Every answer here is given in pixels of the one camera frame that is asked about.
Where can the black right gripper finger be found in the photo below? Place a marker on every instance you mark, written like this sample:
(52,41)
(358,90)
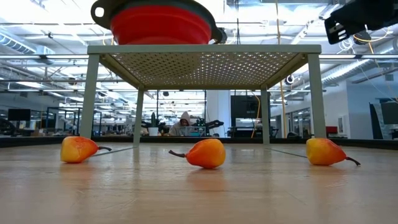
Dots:
(330,34)
(354,15)

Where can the silver ventilation duct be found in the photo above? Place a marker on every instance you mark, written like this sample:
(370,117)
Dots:
(18,45)
(342,74)

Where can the red box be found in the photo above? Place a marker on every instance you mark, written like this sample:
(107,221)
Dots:
(331,130)

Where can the dark green cactus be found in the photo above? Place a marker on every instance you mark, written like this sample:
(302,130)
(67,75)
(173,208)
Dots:
(153,119)

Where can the black monitor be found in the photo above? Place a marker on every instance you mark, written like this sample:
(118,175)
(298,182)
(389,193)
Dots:
(18,115)

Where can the small orange yellow pear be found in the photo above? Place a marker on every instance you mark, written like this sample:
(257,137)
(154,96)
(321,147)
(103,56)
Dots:
(323,152)
(76,151)
(206,154)

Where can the person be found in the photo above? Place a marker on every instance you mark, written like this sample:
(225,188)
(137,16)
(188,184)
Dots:
(183,124)

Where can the black workstation table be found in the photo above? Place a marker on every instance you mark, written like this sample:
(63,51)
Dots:
(242,132)

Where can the red collapsible colander bowl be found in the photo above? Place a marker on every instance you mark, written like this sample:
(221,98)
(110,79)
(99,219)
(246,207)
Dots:
(158,28)

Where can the black partition panel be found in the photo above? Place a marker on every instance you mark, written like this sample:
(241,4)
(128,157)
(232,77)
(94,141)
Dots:
(390,113)

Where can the green perforated metal shelf riser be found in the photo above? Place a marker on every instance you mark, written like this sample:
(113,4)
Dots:
(202,49)

